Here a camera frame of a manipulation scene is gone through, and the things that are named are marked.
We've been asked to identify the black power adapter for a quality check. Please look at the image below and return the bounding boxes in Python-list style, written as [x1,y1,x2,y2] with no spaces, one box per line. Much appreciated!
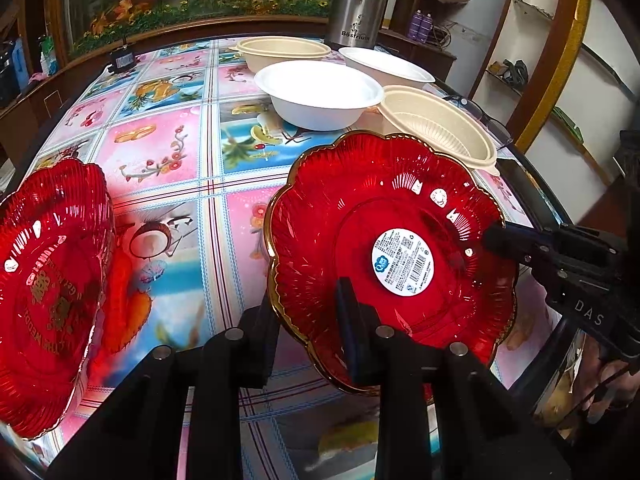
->
[107,42,137,73]

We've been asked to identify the red plate with white label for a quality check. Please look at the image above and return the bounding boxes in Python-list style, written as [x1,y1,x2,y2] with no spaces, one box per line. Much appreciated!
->
[264,130,519,397]

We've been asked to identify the printed fruit tablecloth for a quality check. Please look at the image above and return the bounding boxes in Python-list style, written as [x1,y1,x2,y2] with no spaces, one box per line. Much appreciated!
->
[0,35,568,480]

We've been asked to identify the black eyeglasses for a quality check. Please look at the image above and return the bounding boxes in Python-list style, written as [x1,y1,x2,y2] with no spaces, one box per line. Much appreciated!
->
[442,94,516,150]

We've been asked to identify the arched wooden shelf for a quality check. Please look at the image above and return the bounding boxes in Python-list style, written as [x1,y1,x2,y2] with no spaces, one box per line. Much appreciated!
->
[470,0,640,186]

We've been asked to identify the ribbed beige bowl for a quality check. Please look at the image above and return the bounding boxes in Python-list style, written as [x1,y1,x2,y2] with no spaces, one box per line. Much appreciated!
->
[377,85,501,177]

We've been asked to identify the stainless steel kettle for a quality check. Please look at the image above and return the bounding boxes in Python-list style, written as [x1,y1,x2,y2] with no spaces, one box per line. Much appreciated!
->
[324,0,398,51]

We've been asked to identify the red plate with gold print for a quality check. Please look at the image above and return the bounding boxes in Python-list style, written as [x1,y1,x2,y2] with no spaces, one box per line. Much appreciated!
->
[0,157,117,441]

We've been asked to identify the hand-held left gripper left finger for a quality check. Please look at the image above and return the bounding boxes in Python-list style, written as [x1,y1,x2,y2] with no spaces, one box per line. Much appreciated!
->
[47,304,282,480]

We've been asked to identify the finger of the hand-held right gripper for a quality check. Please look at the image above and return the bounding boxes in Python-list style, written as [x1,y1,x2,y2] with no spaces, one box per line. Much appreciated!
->
[481,222,553,267]

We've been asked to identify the blue bottle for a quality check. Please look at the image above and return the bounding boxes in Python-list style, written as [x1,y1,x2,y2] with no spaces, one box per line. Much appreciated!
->
[10,37,28,81]

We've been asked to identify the large white bowl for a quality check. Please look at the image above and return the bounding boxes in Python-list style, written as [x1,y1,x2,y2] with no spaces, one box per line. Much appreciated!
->
[254,60,385,131]

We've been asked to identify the smooth beige bowl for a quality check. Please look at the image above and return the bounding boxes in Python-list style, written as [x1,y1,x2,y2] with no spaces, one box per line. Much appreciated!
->
[229,36,333,75]

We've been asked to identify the dark wooden sideboard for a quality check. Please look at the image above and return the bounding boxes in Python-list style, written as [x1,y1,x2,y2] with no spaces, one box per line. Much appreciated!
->
[377,27,458,81]

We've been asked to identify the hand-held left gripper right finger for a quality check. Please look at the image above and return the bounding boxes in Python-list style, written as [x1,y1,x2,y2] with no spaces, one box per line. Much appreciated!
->
[335,276,571,480]

